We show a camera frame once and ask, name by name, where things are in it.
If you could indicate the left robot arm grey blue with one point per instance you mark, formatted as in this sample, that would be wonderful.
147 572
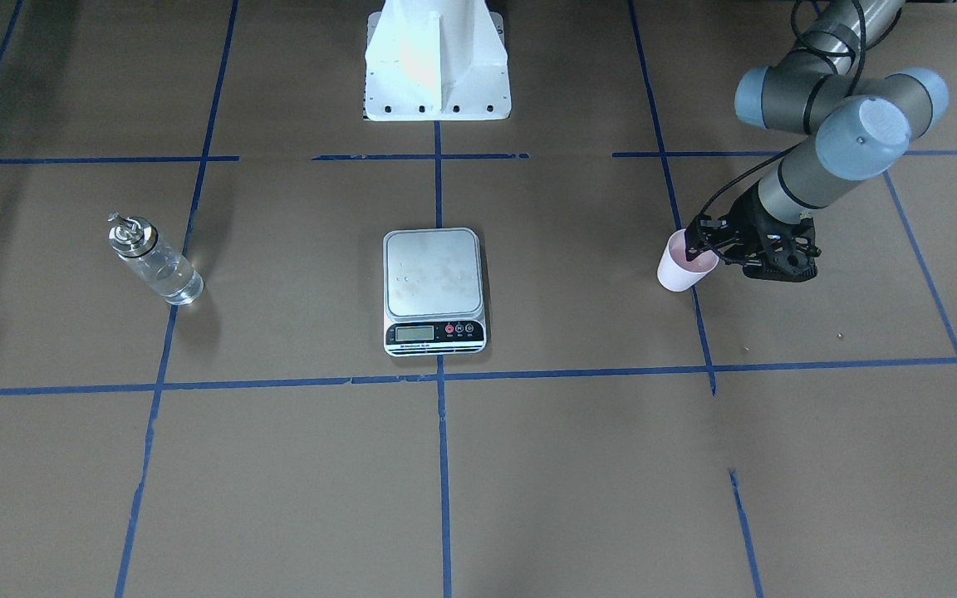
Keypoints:
853 128

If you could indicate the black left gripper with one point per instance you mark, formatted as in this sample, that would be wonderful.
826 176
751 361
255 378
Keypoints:
743 220

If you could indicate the blue tape line crosswise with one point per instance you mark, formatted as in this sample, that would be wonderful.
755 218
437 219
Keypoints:
431 377

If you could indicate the clear glass sauce bottle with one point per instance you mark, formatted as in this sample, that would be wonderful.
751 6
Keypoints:
139 244

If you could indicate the pink plastic cup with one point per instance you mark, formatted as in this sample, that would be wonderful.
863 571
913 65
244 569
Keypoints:
675 272

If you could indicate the silver digital kitchen scale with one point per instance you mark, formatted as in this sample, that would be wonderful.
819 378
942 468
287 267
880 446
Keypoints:
433 293

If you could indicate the blue tape line lengthwise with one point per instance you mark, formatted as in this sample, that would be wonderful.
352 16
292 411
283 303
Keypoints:
443 449

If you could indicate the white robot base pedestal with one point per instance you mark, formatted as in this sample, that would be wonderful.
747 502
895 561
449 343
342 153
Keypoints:
436 61

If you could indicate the brown paper table cover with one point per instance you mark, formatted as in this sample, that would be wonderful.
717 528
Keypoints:
235 128

